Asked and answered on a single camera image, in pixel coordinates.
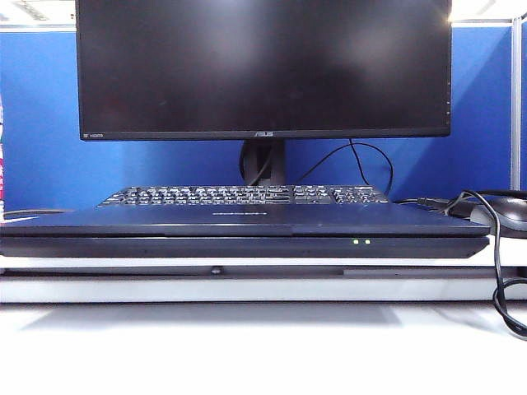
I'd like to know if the black Hasee laptop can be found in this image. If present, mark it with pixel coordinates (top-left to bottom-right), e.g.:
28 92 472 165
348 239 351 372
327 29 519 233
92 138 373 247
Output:
0 202 492 260

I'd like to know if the black ASUS monitor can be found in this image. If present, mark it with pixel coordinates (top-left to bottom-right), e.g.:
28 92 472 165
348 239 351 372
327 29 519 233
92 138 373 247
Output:
75 0 453 186

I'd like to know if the black and grey mouse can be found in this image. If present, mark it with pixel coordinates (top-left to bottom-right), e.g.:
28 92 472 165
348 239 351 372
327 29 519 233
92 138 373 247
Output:
468 196 527 239

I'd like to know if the silver partition post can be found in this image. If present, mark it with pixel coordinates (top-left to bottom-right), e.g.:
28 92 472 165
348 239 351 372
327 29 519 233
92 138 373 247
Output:
510 16 523 192

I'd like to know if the thin black monitor cable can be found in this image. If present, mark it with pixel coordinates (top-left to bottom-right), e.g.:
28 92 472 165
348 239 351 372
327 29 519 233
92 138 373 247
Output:
296 138 394 195

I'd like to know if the blue office partition panel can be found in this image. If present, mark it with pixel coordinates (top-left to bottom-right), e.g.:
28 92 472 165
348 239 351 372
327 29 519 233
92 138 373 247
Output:
0 30 514 213

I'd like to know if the small black box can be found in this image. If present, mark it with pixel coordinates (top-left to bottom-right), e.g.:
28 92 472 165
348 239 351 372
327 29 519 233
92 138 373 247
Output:
446 201 474 220

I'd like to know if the thick black cable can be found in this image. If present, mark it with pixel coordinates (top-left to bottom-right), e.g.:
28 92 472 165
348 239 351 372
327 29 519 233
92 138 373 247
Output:
446 189 527 342

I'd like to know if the black desktop keyboard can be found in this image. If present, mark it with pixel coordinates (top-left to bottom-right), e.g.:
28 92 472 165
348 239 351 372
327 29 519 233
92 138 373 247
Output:
96 184 390 207

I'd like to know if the grey cable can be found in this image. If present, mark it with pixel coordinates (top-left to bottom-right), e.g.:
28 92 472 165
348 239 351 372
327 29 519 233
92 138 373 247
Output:
2 208 75 221

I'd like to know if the thin black plug cable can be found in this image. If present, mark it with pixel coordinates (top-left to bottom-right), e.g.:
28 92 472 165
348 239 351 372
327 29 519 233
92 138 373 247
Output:
393 197 454 209

